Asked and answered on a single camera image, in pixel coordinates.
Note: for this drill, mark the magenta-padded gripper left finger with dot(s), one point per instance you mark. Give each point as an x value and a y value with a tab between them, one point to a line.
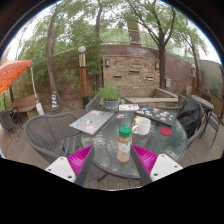
81	160

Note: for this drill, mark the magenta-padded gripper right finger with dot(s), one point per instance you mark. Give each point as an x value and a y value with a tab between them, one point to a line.
146	158

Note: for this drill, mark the green-capped coffee drink bottle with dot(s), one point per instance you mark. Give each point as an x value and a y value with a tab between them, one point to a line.
124	146

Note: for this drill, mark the white ceramic mug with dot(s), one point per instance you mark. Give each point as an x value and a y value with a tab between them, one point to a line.
142	126

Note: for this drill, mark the flat round red coaster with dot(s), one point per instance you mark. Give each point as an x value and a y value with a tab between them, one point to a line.
165	131

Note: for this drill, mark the silver laptop with stickers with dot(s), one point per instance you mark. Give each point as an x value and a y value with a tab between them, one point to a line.
91	121

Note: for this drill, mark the black laptop with stickers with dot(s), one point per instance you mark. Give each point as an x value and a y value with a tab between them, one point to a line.
156	115

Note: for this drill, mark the small colourful sticker card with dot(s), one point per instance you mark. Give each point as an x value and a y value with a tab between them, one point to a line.
122	116

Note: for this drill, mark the grey wicker chair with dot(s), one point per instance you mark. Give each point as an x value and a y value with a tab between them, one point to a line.
43	130
200	128
93	105

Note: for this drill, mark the white sticker sheet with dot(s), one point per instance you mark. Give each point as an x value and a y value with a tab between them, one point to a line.
129	107

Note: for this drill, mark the black jacket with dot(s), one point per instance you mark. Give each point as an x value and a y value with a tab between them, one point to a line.
190	116

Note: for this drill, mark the blue yellow striped cone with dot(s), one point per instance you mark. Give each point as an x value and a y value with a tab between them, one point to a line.
54	100

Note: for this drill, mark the green plant in blue pot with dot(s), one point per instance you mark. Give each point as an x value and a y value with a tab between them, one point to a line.
110	96

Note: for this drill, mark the black metal chair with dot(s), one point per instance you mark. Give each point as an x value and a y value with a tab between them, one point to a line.
8	120
213	125

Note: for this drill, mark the wooden bench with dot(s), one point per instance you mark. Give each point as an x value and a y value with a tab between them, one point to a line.
25	105

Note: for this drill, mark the round dark side table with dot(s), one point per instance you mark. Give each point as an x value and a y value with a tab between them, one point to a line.
203	101

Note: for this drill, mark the white umbrella pole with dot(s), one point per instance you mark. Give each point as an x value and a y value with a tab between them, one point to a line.
35	91

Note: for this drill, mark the dark-trunked forked tree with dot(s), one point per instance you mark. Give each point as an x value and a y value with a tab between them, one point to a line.
162	60

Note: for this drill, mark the leaning green tree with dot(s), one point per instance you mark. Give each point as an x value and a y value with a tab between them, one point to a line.
50	60

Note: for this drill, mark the orange patio umbrella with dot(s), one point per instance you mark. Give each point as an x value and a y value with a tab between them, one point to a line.
11	73

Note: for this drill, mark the grey wall box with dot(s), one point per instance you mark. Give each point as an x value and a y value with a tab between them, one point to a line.
168	83

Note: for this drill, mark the wooden lamp post with globe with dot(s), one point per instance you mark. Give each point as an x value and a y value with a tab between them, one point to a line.
82	76

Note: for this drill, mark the slim wooden lamp post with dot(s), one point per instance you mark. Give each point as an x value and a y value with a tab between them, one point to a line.
193	80

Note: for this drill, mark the black wall lantern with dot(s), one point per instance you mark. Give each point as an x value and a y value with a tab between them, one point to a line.
107	62
156	65

